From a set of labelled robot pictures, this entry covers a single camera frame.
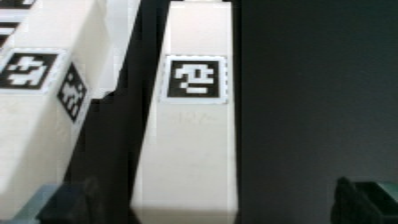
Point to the white leg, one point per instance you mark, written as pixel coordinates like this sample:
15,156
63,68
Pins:
186,189
61,59

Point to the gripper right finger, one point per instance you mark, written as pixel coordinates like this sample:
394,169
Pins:
365,202

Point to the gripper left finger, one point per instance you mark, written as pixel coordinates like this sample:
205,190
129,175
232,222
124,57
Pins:
65,204

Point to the fiducial marker sheet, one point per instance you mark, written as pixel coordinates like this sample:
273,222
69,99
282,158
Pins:
15,10

